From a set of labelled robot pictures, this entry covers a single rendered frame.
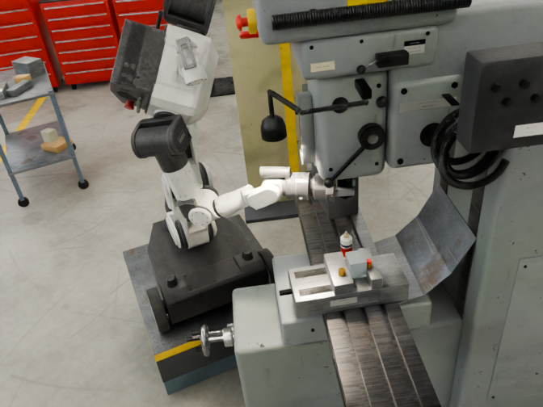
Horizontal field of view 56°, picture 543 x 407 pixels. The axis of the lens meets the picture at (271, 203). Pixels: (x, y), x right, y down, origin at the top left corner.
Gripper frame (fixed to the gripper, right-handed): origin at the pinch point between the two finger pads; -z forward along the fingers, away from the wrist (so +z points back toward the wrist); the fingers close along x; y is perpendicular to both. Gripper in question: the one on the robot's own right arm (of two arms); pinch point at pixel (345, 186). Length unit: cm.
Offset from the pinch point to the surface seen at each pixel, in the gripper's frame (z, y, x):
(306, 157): 10.8, -13.4, -4.9
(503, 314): -51, 41, -10
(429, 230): -28.4, 25.8, 12.8
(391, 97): -12.4, -33.0, -7.8
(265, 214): 63, 121, 147
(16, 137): 287, 95, 211
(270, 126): 19.5, -26.3, -10.7
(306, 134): 10.5, -20.7, -4.8
